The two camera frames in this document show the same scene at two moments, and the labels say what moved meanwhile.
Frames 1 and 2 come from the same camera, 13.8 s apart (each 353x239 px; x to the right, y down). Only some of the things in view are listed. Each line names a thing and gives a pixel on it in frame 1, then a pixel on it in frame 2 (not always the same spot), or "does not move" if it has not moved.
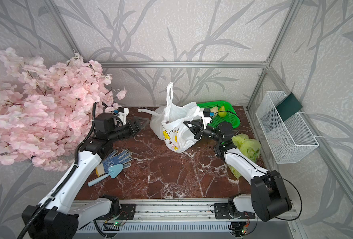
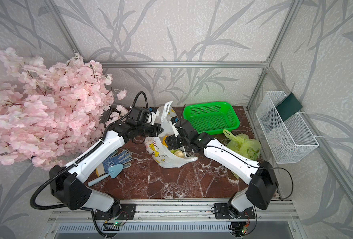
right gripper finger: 196,126 -> 172,142
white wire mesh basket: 289,139 does not move
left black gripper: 137,127 -> 156,133
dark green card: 288,106 does not move
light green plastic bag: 250,147 does not move
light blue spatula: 114,171 does not move
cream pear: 214,109 -> 179,153
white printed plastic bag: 178,135 -> 155,145
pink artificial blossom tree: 39,112 does not move
